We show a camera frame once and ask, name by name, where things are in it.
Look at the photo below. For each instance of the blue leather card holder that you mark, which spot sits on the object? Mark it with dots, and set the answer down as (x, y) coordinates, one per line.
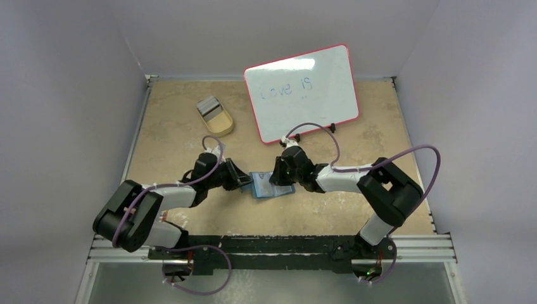
(278, 190)

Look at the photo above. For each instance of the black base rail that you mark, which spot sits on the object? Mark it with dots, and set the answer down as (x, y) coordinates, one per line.
(340, 254)

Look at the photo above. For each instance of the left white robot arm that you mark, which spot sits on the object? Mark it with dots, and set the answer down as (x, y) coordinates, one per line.
(135, 214)

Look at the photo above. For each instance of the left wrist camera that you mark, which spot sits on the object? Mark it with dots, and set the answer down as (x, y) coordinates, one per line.
(218, 151)

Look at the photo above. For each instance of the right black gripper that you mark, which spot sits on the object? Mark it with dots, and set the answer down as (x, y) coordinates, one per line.
(281, 173)

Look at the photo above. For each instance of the colourful marker box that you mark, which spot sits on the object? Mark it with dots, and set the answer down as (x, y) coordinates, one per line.
(163, 216)

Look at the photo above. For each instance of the red framed whiteboard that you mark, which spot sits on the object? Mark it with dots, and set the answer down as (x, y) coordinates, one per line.
(302, 91)

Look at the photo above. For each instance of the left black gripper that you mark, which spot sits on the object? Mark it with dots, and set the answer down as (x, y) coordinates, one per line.
(235, 177)

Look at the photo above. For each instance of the silver VIP card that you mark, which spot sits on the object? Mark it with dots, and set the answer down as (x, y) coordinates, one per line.
(261, 184)

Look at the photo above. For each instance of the beige oval tray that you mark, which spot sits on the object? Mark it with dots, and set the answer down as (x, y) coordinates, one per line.
(220, 125)

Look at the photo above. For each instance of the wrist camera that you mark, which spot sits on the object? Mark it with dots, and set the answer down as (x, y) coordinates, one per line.
(218, 151)
(287, 142)

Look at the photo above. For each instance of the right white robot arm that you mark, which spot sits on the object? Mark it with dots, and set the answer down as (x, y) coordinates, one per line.
(389, 191)

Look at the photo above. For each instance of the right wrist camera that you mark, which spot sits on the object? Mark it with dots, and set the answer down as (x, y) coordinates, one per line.
(287, 142)

